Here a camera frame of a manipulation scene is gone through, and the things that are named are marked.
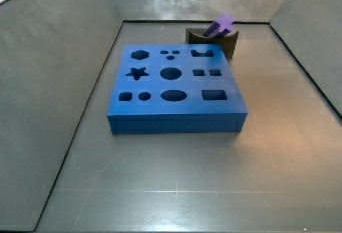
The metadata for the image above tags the purple star-shaped bar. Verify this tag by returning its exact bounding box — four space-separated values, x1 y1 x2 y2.
203 13 235 38

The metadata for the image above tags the blue foam shape board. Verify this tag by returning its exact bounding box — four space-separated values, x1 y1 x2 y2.
107 44 248 134

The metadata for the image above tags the black angled fixture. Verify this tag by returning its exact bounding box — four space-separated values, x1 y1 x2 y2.
185 28 239 60

